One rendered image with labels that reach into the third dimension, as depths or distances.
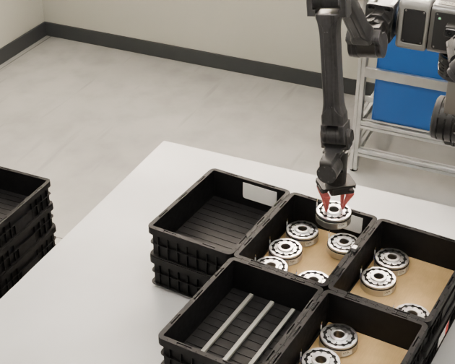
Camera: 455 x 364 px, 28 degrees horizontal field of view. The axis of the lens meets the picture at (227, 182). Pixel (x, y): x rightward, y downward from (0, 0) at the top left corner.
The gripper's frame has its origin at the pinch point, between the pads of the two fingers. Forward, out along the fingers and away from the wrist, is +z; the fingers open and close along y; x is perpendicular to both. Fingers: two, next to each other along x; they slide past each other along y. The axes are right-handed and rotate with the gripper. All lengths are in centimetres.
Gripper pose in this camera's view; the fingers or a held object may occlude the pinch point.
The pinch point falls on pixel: (334, 207)
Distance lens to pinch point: 265.0
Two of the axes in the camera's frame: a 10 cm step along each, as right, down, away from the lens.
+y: 9.7, -1.4, 2.0
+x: -2.4, -5.3, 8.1
